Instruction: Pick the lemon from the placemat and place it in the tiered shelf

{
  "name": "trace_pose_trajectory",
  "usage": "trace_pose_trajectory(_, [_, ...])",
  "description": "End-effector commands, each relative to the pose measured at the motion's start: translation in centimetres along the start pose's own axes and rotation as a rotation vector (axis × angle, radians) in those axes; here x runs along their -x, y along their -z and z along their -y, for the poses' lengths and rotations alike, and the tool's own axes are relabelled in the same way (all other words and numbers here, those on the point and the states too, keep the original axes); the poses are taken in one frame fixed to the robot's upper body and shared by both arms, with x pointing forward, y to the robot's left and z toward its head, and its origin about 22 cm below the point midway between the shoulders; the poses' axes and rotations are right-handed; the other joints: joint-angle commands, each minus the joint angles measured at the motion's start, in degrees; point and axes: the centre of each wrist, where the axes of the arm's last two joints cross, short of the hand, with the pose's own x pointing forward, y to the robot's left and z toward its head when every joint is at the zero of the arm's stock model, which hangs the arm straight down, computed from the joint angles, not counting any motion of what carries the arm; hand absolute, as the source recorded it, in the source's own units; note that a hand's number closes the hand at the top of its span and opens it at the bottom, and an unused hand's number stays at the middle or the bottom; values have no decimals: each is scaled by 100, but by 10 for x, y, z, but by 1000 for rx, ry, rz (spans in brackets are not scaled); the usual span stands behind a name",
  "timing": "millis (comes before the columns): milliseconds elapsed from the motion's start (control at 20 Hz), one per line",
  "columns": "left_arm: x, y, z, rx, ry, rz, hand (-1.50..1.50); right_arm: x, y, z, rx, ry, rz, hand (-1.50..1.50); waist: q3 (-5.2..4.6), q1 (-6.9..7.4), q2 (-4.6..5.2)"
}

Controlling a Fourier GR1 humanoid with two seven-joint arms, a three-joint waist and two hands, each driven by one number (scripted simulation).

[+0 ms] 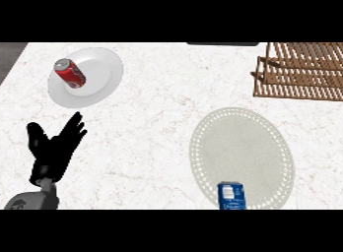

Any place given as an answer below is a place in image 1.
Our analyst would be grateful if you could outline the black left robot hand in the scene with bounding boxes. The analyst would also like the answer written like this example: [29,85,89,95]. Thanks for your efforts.
[27,111,89,188]

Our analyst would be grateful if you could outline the pale round placemat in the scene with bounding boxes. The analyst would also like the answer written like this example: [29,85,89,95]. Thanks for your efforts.
[188,106,298,211]

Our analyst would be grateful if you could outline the brown wooden tiered shelf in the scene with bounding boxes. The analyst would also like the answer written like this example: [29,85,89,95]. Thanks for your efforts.
[251,42,343,103]

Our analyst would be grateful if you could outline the white round plate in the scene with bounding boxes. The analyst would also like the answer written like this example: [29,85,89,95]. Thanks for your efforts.
[46,46,126,109]

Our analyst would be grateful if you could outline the red soda can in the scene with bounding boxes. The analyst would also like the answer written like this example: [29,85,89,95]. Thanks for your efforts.
[52,57,89,90]

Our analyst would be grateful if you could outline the blue box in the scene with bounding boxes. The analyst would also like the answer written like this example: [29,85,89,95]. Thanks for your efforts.
[217,181,248,211]

